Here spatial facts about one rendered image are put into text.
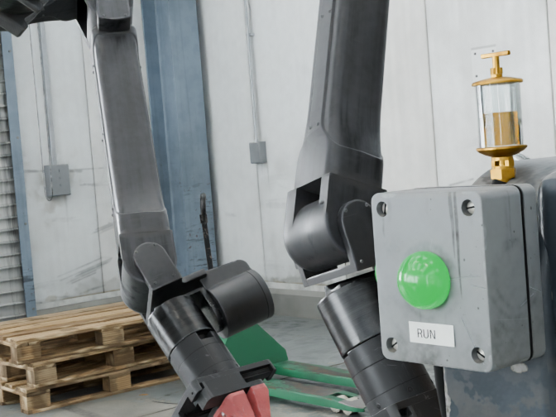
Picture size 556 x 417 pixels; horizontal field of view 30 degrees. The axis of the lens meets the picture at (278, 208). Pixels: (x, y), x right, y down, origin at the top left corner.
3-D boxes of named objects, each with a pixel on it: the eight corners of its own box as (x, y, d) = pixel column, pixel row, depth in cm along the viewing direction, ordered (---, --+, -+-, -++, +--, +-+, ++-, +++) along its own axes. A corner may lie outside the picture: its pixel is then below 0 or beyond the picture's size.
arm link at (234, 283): (124, 291, 116) (127, 250, 109) (213, 253, 120) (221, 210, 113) (176, 378, 110) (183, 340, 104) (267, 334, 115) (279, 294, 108)
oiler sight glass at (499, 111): (470, 148, 59) (466, 87, 59) (497, 146, 61) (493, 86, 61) (505, 146, 57) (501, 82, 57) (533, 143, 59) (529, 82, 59)
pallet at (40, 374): (-31, 372, 647) (-32, 350, 647) (135, 338, 726) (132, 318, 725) (32, 389, 583) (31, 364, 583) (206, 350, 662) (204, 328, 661)
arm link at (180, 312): (141, 332, 111) (142, 301, 107) (198, 306, 114) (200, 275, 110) (173, 381, 108) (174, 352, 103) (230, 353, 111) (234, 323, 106)
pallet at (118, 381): (-29, 395, 649) (-31, 372, 648) (137, 360, 723) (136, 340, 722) (28, 414, 585) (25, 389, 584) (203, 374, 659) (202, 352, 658)
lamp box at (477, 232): (381, 358, 56) (369, 193, 56) (436, 344, 59) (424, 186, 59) (492, 374, 51) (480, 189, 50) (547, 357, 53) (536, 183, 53)
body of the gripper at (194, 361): (280, 371, 105) (242, 318, 109) (201, 395, 98) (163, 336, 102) (256, 410, 109) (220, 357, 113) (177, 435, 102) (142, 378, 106)
